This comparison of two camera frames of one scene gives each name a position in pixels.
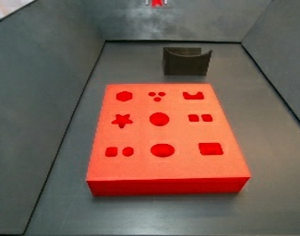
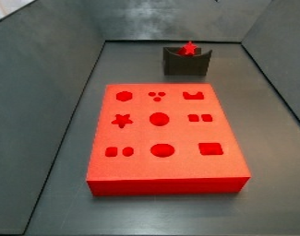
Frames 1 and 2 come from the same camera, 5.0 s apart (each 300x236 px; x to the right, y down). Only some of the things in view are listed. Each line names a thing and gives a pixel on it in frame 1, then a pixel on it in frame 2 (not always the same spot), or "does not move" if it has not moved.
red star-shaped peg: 157,3 to 188,49
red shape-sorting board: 165,143 does not move
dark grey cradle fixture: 185,61 does not move
